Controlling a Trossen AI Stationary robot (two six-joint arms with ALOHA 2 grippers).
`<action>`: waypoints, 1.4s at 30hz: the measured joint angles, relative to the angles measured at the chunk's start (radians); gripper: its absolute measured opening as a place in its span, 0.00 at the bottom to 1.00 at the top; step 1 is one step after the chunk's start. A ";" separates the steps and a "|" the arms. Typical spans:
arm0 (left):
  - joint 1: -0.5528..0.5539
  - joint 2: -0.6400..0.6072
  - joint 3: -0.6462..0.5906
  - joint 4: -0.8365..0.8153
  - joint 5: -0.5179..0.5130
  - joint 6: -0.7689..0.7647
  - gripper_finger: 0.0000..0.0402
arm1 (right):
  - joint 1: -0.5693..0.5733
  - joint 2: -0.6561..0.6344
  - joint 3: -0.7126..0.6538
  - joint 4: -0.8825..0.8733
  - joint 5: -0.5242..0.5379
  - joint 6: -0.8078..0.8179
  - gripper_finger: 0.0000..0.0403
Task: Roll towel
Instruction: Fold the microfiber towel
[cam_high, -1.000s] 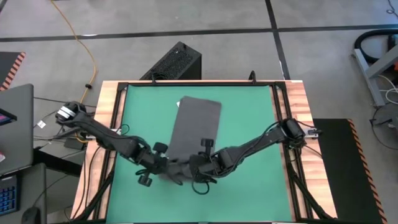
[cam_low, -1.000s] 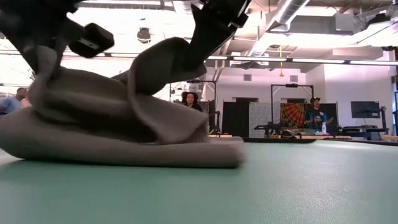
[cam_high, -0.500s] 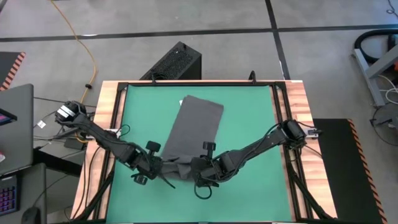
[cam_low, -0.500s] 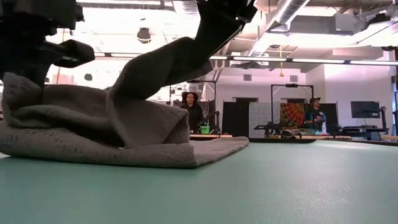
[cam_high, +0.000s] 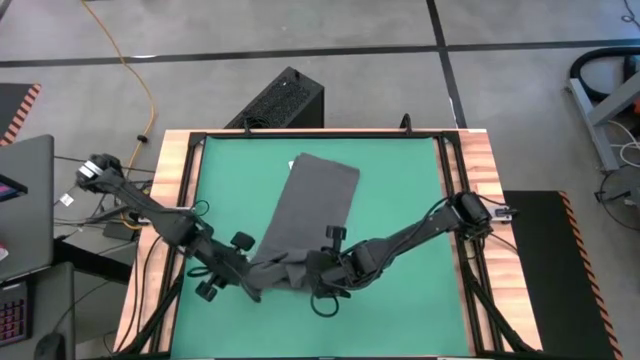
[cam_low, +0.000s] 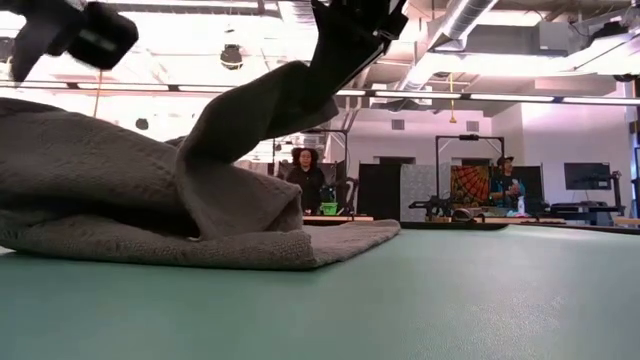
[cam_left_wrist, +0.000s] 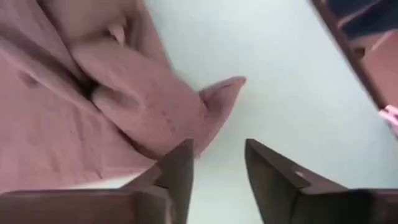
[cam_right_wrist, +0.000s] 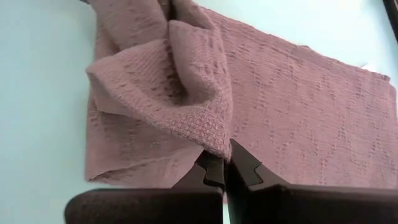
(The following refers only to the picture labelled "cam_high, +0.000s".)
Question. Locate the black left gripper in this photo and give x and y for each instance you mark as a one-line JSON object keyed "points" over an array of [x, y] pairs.
{"points": [[227, 265]]}

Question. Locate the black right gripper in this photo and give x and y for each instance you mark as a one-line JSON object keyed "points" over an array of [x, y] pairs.
{"points": [[345, 272]]}

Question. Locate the grey towel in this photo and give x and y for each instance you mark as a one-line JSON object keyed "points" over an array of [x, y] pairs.
{"points": [[315, 200]]}

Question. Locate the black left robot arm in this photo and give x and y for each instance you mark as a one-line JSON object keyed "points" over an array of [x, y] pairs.
{"points": [[145, 205]]}

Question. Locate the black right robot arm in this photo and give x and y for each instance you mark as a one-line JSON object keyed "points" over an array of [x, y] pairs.
{"points": [[430, 220]]}

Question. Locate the green table mat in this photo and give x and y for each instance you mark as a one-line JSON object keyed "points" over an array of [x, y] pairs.
{"points": [[400, 175]]}

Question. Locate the black power adapter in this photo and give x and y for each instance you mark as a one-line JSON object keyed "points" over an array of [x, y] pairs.
{"points": [[119, 231]]}

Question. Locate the black computer tower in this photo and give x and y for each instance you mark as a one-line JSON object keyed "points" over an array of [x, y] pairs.
{"points": [[285, 100]]}

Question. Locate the black computer mouse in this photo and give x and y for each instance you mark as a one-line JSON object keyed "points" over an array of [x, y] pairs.
{"points": [[50, 347]]}

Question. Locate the black striped floor mat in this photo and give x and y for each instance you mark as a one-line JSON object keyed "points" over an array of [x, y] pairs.
{"points": [[545, 280], [12, 105]]}

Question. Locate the grey laptop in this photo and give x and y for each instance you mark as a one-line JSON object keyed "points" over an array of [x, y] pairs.
{"points": [[30, 225]]}

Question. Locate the backlit black keyboard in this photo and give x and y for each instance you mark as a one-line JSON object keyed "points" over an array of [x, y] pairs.
{"points": [[15, 315]]}

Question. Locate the small display screen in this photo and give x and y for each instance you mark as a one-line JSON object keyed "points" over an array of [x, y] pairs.
{"points": [[10, 190]]}

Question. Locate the round black stand base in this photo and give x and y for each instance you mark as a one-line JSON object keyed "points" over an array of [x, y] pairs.
{"points": [[625, 200]]}

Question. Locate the black frame clamp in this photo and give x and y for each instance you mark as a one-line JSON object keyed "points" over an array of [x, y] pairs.
{"points": [[246, 129], [407, 125]]}

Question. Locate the silver mounting bracket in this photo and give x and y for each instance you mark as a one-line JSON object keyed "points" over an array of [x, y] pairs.
{"points": [[505, 212]]}

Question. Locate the grey metal bench frame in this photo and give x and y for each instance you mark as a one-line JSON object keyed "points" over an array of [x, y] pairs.
{"points": [[590, 130]]}

